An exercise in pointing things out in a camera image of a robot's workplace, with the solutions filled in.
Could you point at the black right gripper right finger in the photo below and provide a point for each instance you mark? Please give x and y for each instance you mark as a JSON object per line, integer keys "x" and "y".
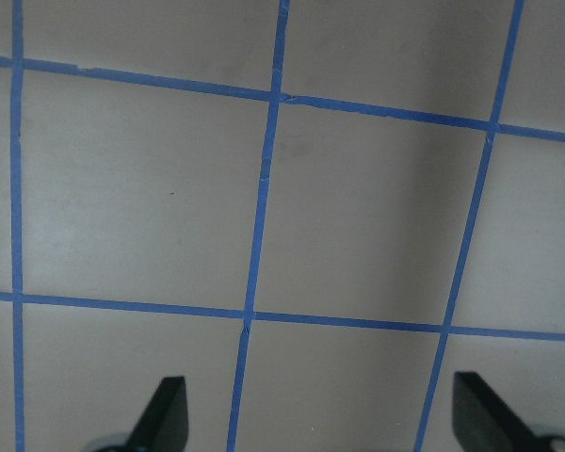
{"x": 482, "y": 421}

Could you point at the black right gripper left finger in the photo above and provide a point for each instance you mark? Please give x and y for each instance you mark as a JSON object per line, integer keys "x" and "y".
{"x": 164, "y": 425}

